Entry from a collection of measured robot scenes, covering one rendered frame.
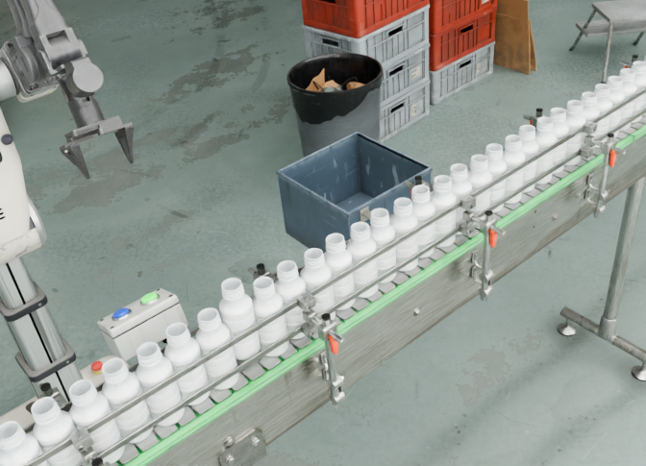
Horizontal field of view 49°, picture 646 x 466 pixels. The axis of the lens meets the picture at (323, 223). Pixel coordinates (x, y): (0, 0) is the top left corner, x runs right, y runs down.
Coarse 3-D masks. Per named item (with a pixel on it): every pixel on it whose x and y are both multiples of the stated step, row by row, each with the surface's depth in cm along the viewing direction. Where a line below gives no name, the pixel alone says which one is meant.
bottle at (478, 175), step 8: (472, 160) 157; (480, 160) 159; (472, 168) 157; (480, 168) 157; (472, 176) 158; (480, 176) 157; (488, 176) 158; (472, 184) 158; (480, 184) 158; (472, 192) 159; (488, 192) 160; (480, 200) 160; (488, 200) 161; (472, 208) 162; (480, 208) 161
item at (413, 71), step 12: (420, 48) 395; (408, 60) 391; (420, 60) 400; (384, 72) 380; (396, 72) 423; (408, 72) 395; (420, 72) 404; (384, 84) 383; (396, 84) 392; (408, 84) 399; (420, 84) 407; (384, 96) 387; (396, 96) 395
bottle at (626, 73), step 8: (624, 72) 188; (632, 72) 187; (624, 80) 186; (632, 80) 186; (624, 88) 187; (632, 88) 186; (632, 104) 189; (624, 112) 190; (632, 112) 191; (624, 120) 191; (624, 128) 193
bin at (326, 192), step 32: (320, 160) 211; (352, 160) 220; (384, 160) 212; (416, 160) 200; (288, 192) 202; (320, 192) 217; (352, 192) 226; (384, 192) 188; (288, 224) 211; (320, 224) 195; (352, 224) 185
